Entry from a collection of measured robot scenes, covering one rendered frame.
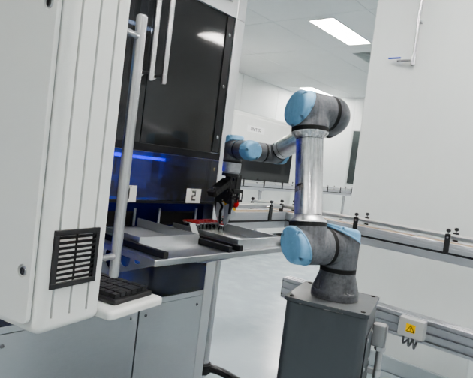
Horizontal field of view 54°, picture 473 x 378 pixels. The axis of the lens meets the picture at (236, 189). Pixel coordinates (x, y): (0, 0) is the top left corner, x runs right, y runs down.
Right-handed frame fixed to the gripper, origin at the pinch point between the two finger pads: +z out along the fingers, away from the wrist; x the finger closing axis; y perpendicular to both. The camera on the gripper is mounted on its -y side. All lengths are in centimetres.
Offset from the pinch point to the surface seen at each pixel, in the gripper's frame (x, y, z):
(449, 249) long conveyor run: -63, 87, 3
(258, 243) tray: -22.4, -3.4, 3.9
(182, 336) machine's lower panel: 15, 1, 53
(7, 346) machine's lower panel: 15, -74, 40
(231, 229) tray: 2.9, 10.4, 3.7
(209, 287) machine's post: 15.2, 14.3, 32.8
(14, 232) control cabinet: -35, -98, -6
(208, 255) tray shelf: -25.0, -32.6, 5.7
